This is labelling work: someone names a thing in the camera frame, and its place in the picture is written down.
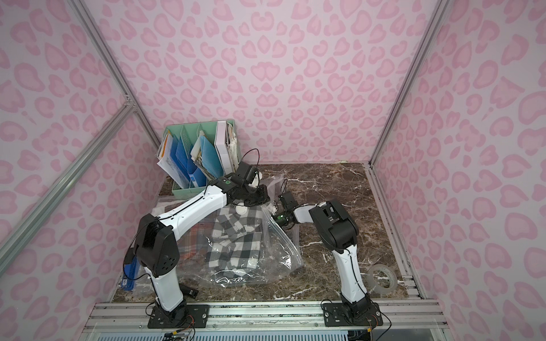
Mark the clear plastic vacuum bag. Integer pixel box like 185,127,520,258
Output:
176,175,304,288

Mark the black white plaid shirt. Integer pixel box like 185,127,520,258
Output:
207,206,264,276

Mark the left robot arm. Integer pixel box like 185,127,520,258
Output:
124,161,269,316

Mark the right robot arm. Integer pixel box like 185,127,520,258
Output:
273,192,372,318

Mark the white bag valve cap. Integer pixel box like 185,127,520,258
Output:
235,206,248,215

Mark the red plaid shirt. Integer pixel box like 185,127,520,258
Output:
179,222,214,265

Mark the blue folder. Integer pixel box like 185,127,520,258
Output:
199,136,224,179

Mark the white binder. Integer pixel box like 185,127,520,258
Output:
214,121,233,174

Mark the green file organizer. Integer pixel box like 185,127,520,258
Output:
164,119,242,200

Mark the clear tape roll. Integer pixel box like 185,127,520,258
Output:
366,264,398,295

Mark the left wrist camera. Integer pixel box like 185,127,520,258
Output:
232,161,258,186

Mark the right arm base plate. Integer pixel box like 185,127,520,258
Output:
321,300,384,329

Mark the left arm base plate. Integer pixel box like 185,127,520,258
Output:
147,303,210,329

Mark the blue object at wall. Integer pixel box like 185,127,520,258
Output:
120,255,139,291

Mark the aluminium front rail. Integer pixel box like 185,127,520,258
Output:
83,299,448,336

